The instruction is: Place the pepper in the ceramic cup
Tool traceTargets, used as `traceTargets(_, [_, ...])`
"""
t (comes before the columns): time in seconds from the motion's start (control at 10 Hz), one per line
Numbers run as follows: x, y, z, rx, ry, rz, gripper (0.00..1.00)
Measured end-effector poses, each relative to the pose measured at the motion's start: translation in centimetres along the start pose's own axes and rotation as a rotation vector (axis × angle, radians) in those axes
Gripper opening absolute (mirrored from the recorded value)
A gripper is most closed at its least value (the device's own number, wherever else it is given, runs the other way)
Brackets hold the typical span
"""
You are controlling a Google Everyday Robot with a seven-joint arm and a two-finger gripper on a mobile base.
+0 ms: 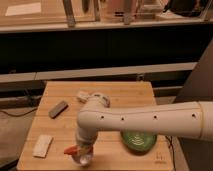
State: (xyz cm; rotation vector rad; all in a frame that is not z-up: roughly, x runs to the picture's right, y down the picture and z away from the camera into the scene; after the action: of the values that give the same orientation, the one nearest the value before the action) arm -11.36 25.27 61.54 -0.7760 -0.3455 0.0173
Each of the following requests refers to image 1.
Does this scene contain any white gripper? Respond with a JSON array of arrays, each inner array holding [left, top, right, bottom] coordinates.
[[75, 133, 97, 157]]

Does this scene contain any orange red pepper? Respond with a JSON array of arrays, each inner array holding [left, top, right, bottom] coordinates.
[[64, 146, 78, 155]]

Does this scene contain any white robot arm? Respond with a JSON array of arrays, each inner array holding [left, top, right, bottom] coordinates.
[[76, 93, 213, 155]]

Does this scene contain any green ceramic plate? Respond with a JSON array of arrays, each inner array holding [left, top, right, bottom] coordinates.
[[120, 131, 157, 153]]

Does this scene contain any gray rectangular block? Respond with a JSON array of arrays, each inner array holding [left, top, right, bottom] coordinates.
[[49, 101, 68, 119]]

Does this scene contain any beige small box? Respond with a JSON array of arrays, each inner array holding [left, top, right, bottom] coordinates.
[[76, 91, 90, 103]]

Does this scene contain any white rectangular sponge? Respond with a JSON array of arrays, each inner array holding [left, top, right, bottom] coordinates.
[[33, 135, 53, 158]]

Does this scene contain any dark chair back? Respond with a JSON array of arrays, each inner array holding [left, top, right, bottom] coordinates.
[[175, 38, 213, 171]]

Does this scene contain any black cable on floor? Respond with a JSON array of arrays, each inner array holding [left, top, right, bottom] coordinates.
[[0, 107, 38, 118]]

